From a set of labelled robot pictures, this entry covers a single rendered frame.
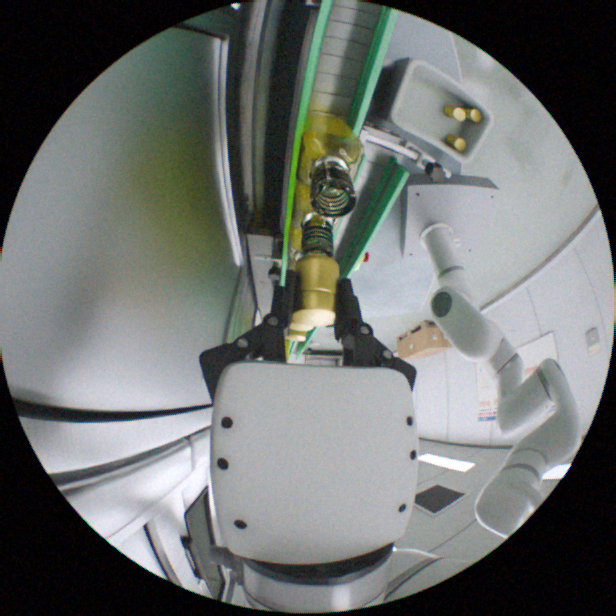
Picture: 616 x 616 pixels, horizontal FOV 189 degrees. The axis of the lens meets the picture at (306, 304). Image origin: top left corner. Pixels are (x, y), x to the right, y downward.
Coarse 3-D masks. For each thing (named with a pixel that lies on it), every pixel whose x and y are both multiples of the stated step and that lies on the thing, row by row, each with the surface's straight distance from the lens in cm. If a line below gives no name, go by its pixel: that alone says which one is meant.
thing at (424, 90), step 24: (408, 72) 44; (432, 72) 48; (408, 96) 51; (432, 96) 54; (456, 96) 56; (408, 120) 52; (432, 120) 54; (456, 120) 58; (480, 120) 56; (432, 144) 47; (480, 144) 54
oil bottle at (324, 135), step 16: (304, 128) 22; (320, 128) 20; (336, 128) 22; (304, 144) 17; (320, 144) 16; (336, 144) 16; (352, 144) 17; (304, 160) 17; (352, 160) 17; (304, 176) 17; (352, 176) 17
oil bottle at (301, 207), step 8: (296, 184) 21; (296, 192) 20; (304, 192) 19; (296, 200) 19; (304, 200) 19; (296, 208) 19; (304, 208) 19; (296, 216) 20; (304, 216) 19; (296, 224) 20; (336, 224) 20
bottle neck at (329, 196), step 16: (320, 160) 16; (336, 160) 15; (320, 176) 13; (336, 176) 12; (320, 192) 12; (336, 192) 15; (352, 192) 12; (320, 208) 13; (336, 208) 13; (352, 208) 13
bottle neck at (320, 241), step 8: (312, 216) 18; (320, 216) 18; (304, 224) 18; (312, 224) 17; (320, 224) 17; (328, 224) 18; (304, 232) 17; (312, 232) 16; (320, 232) 16; (328, 232) 17; (304, 240) 16; (312, 240) 16; (320, 240) 15; (328, 240) 16; (304, 248) 15; (312, 248) 15; (320, 248) 15; (328, 248) 15; (304, 256) 16; (328, 256) 16
